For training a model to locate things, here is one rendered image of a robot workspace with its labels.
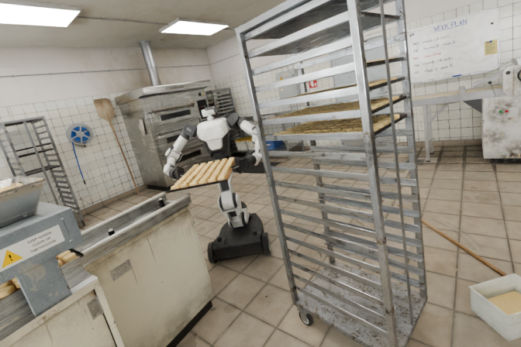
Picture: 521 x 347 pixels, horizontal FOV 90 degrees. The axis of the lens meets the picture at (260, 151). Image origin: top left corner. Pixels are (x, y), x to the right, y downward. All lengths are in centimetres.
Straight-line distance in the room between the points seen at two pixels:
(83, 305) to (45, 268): 24
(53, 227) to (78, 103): 469
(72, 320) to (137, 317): 48
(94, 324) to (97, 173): 456
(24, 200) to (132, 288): 74
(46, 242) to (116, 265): 47
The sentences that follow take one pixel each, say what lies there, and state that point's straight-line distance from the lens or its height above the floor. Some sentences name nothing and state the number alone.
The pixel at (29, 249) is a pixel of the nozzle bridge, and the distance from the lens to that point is 134.
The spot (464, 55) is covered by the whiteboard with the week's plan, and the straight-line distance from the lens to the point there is 516.
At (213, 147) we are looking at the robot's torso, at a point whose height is 110.
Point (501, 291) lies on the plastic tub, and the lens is 225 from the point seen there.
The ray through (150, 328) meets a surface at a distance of 197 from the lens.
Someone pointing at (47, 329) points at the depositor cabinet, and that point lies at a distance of 147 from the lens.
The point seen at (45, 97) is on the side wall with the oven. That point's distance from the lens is 581.
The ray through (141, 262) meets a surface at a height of 67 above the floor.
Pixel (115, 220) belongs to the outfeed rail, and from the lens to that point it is 198.
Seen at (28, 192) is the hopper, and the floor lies 128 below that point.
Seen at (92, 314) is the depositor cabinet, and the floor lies 70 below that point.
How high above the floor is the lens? 147
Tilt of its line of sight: 12 degrees down
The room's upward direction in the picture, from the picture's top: 12 degrees counter-clockwise
